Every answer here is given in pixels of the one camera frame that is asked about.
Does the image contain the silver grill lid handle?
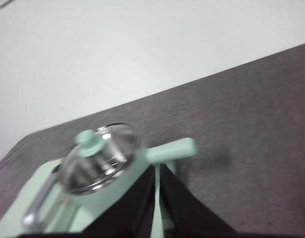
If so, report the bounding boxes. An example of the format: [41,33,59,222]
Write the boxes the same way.
[22,173,59,230]

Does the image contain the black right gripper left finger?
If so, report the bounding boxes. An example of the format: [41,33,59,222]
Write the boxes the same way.
[75,165,157,238]

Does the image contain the glass pot lid green knob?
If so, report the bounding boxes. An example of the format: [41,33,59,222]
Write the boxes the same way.
[60,122,142,196]

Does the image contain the mint green grill lid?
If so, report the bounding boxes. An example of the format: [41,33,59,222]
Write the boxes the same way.
[0,160,81,238]

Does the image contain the mint green pot with handle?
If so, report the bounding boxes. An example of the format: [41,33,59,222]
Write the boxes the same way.
[67,137,198,231]

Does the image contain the mint green breakfast machine base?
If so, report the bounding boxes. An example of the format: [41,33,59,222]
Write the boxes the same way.
[67,158,179,238]

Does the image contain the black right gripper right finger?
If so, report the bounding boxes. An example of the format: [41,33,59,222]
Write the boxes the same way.
[160,163,239,238]

